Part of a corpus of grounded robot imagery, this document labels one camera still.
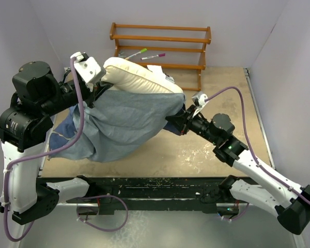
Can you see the wooden slatted rack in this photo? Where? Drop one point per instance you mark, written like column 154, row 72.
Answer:
column 198, row 68

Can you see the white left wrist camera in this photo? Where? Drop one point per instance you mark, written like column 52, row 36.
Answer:
column 88, row 69

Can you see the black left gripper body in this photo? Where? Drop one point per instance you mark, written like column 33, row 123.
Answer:
column 87, row 95

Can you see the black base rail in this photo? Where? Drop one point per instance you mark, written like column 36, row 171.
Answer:
column 160, row 194

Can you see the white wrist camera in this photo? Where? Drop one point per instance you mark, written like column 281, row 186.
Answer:
column 200, row 100
column 88, row 69

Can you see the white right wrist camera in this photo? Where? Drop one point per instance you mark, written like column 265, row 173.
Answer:
column 200, row 100

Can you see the green cap marker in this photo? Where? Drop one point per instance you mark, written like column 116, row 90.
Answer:
column 137, row 53

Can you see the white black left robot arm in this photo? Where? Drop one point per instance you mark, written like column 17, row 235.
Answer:
column 23, row 132

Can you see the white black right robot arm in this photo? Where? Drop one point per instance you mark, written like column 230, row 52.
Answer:
column 288, row 201

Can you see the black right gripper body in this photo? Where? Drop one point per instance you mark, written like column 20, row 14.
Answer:
column 197, row 124

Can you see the magenta cap marker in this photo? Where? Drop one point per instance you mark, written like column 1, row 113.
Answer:
column 153, row 56

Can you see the blue printed pillowcase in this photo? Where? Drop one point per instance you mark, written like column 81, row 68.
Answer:
column 120, row 122

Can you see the cream white pillow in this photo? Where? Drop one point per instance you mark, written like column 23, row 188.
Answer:
column 127, row 76

